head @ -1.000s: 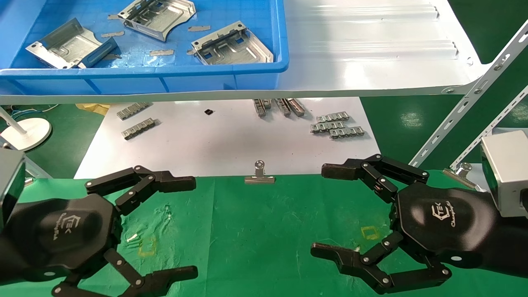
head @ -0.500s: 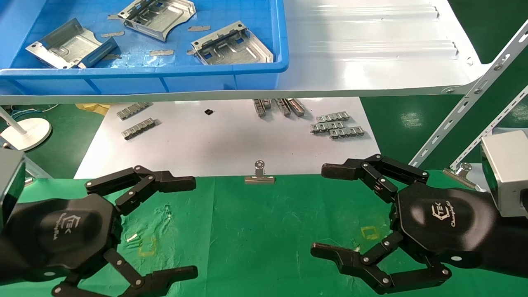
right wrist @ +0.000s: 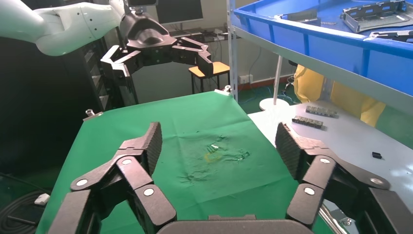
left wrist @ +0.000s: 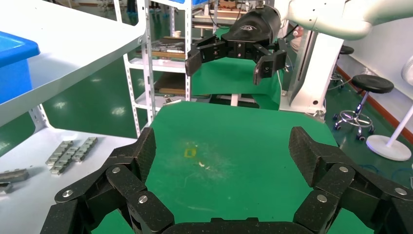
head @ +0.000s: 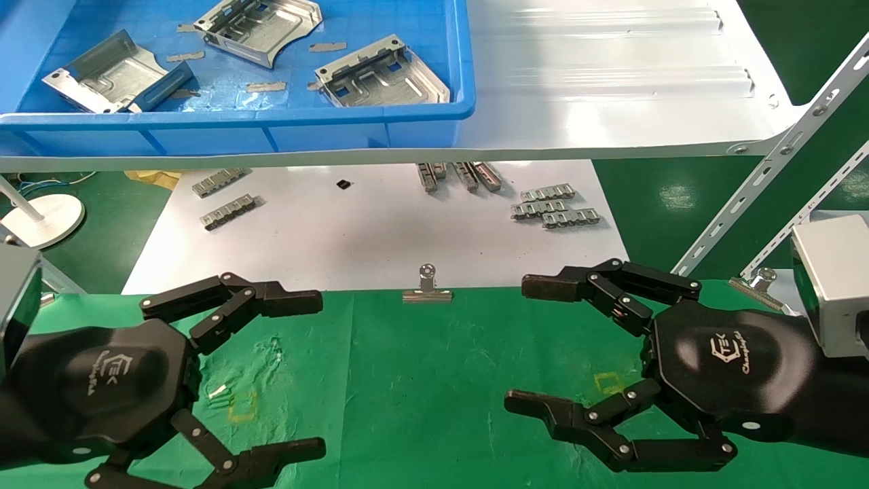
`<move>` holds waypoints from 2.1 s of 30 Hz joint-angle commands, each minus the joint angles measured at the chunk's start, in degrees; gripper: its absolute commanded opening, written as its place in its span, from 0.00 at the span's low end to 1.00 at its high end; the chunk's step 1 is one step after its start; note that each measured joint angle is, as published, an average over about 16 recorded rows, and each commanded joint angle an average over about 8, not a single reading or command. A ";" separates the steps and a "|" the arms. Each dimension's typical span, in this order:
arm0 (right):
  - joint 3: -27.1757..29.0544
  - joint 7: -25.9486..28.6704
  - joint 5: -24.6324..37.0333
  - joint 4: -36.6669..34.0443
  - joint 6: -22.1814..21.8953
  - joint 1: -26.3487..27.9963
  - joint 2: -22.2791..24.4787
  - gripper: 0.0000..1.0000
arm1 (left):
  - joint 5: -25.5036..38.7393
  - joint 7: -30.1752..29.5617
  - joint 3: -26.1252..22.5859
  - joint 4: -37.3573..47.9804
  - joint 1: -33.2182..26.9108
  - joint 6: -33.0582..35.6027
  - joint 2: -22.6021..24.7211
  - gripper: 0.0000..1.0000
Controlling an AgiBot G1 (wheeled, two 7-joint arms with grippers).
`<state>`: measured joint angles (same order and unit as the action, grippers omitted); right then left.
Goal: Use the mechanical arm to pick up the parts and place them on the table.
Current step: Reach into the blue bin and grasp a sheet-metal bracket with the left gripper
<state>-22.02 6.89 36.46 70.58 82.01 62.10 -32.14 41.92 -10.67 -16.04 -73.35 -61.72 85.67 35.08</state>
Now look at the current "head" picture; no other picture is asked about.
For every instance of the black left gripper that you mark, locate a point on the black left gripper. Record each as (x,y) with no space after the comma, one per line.
(102,387)

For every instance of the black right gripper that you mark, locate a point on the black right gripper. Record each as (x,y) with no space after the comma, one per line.
(733,367)

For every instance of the grey metal bracket part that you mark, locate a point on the grey metal bracket part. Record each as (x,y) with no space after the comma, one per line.
(387,78)
(265,30)
(112,71)

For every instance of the green table cloth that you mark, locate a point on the green table cloth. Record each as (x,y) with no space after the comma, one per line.
(434,380)

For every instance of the yellow plastic bag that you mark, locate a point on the yellow plastic bag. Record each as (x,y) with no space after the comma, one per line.
(155,178)

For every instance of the white shelf board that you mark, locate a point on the white shelf board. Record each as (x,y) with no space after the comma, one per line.
(597,102)

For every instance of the blue plastic bin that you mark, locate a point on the blue plastic bin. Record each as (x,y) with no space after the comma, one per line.
(237,129)

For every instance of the white perforated angle bar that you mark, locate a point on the white perforated angle bar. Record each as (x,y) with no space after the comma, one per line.
(767,170)
(815,204)

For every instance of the white round lamp stand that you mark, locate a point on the white round lamp stand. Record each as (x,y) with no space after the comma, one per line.
(47,221)

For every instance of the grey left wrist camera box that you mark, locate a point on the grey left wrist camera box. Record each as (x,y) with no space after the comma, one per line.
(17,305)

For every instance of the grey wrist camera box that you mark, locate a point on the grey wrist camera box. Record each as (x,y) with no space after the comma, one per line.
(17,305)
(838,292)

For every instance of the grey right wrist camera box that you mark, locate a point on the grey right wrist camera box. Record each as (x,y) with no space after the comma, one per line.
(838,292)

